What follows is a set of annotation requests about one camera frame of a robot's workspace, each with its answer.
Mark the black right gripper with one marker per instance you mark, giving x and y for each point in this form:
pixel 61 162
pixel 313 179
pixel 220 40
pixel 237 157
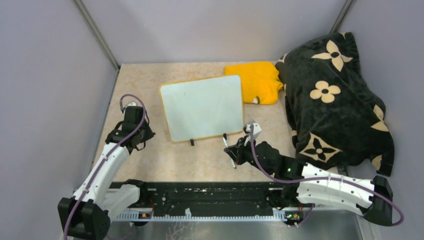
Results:
pixel 237 151

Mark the white marker pen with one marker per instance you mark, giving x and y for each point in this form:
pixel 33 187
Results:
pixel 229 152

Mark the yellow-framed whiteboard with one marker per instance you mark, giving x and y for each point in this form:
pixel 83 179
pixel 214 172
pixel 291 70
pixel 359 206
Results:
pixel 203 108

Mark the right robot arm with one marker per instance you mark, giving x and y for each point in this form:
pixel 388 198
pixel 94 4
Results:
pixel 371 199

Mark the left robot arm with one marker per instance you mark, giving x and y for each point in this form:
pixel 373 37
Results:
pixel 89 212

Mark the folded yellow cloth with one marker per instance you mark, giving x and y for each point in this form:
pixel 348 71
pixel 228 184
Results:
pixel 260 83

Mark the black floral blanket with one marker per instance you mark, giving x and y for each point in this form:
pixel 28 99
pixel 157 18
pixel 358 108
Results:
pixel 336 120

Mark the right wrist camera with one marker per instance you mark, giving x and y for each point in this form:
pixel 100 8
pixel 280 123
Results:
pixel 252 128

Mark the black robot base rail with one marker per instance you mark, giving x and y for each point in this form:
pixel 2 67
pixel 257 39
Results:
pixel 210 202

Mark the right metal corner post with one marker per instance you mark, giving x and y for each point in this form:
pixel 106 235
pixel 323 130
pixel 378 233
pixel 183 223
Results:
pixel 341 16

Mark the metal corner post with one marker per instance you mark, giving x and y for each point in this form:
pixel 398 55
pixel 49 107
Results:
pixel 95 31
pixel 341 16

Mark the left metal corner post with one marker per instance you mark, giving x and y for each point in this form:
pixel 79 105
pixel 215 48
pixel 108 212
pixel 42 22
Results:
pixel 95 31

